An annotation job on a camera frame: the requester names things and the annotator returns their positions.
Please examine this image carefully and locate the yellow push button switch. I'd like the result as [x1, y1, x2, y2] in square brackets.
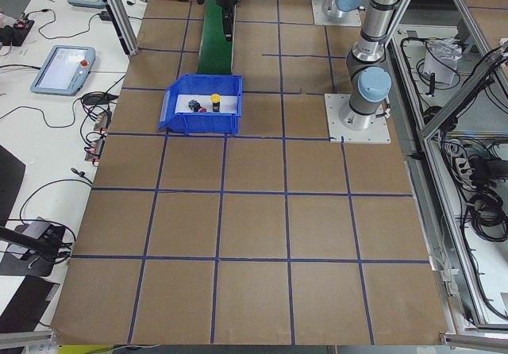
[210, 94, 221, 113]

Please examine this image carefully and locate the red push button switch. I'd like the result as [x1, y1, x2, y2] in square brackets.
[188, 99, 207, 114]

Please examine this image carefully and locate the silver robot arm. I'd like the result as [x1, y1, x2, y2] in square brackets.
[321, 0, 362, 21]
[339, 0, 400, 131]

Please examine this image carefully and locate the green conveyor belt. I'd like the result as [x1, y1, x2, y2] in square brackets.
[197, 0, 233, 75]

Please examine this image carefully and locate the blue bin left side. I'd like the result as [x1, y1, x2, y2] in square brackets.
[158, 74, 243, 135]

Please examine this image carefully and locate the white foam pad left bin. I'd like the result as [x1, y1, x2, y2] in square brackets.
[175, 94, 239, 114]

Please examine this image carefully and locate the black power adapter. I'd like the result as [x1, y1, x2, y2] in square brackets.
[99, 10, 112, 21]

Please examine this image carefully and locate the teach pendant near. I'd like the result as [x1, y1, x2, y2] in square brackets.
[30, 45, 95, 96]

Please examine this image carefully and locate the brown paper table cover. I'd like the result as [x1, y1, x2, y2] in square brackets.
[52, 0, 447, 345]

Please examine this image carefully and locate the aluminium frame post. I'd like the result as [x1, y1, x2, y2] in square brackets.
[102, 0, 139, 56]

